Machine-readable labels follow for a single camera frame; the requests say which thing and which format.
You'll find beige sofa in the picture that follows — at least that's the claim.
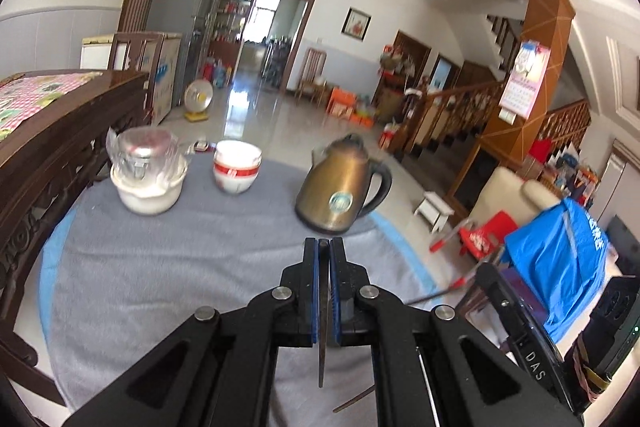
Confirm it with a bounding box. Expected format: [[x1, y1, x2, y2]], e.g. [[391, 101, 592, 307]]
[[467, 167, 566, 248]]

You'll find red child chair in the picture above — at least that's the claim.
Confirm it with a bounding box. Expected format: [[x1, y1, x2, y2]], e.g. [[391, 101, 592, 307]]
[[430, 211, 511, 293]]

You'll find orange box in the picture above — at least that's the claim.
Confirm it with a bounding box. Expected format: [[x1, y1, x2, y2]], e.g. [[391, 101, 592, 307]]
[[327, 88, 357, 115]]

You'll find cluttered wooden shelf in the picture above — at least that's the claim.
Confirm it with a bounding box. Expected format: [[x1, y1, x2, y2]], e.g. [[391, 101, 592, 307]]
[[372, 32, 431, 122]]

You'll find blue cloth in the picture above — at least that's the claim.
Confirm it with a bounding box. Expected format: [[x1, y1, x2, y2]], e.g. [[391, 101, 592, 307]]
[[504, 198, 611, 343]]

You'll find grey refrigerator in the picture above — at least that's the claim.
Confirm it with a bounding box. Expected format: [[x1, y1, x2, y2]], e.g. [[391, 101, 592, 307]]
[[145, 0, 223, 108]]

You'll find light blue table cover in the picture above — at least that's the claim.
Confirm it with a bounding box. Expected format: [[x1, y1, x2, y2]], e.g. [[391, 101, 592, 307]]
[[39, 152, 438, 358]]

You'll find pink checked cloth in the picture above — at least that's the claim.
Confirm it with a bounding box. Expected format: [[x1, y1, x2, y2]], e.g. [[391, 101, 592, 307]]
[[0, 71, 103, 142]]

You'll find group of plastic jugs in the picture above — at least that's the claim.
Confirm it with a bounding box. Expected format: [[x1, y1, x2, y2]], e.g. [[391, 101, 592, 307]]
[[202, 62, 228, 88]]

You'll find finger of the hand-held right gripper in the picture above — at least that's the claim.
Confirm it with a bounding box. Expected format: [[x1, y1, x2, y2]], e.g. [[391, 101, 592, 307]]
[[471, 263, 516, 333]]

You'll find round electric heater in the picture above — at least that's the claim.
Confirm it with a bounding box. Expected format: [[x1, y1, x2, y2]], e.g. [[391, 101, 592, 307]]
[[182, 79, 216, 122]]

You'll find bronze electric kettle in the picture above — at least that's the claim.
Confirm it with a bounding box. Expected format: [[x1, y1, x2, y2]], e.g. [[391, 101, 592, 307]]
[[294, 133, 394, 235]]

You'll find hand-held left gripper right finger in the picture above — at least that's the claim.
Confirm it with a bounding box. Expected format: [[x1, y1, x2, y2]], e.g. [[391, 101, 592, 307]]
[[329, 237, 586, 427]]

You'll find white bowl with red band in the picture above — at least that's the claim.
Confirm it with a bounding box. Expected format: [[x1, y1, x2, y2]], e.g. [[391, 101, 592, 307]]
[[214, 140, 263, 170], [212, 162, 262, 196]]

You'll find wall calendar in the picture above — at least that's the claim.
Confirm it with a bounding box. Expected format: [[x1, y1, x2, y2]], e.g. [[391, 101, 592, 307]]
[[498, 39, 551, 118]]

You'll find wooden stair railing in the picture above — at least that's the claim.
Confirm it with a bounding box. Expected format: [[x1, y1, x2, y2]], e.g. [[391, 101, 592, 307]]
[[400, 79, 592, 158]]

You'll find glass shelf unit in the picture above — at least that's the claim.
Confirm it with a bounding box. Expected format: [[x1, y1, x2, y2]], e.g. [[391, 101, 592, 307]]
[[207, 0, 251, 82]]

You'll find small white stool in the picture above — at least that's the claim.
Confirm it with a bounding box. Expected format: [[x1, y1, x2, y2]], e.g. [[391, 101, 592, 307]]
[[414, 191, 455, 234]]

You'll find white chest freezer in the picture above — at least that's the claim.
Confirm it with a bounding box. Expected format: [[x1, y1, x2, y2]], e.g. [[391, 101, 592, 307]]
[[122, 32, 183, 125]]

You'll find framed wall picture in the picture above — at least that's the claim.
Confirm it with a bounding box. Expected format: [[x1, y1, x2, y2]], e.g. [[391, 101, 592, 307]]
[[341, 8, 372, 42]]

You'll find dark wooden sideboard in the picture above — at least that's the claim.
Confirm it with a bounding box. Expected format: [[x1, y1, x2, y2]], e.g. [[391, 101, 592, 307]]
[[0, 69, 151, 408]]

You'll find cream cabinet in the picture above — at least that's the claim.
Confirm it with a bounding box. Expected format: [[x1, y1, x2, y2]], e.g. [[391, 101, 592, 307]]
[[81, 36, 115, 72]]

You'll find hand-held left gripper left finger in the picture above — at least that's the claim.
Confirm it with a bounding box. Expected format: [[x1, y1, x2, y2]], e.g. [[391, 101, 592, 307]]
[[62, 237, 321, 427]]

